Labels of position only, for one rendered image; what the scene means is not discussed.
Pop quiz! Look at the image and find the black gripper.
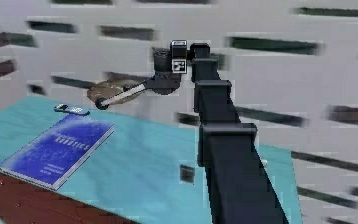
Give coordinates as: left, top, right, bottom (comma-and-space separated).
94, 47, 183, 111

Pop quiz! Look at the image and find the brown round decoration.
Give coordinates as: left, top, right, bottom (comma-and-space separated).
86, 78, 145, 107

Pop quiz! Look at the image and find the blue grey remote control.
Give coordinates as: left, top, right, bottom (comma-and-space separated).
53, 102, 91, 117

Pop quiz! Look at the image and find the teal table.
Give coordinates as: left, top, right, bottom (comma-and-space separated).
0, 95, 304, 224

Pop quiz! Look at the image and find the blue book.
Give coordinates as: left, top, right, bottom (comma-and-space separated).
0, 114, 116, 191

